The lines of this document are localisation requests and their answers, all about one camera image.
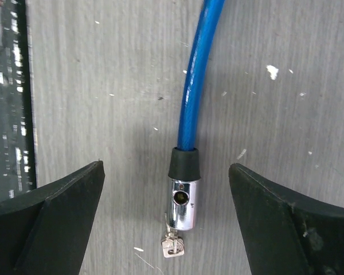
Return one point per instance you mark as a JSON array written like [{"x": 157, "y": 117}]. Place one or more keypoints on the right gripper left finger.
[{"x": 46, "y": 231}]

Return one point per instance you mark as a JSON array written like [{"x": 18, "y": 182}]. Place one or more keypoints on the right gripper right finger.
[{"x": 284, "y": 231}]

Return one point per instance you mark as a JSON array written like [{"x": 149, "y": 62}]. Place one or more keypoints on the blue lock keys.
[{"x": 172, "y": 244}]

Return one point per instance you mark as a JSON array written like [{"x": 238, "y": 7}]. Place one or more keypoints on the blue cable lock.
[{"x": 184, "y": 170}]

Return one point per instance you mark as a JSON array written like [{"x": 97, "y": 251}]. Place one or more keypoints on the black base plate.
[{"x": 17, "y": 141}]

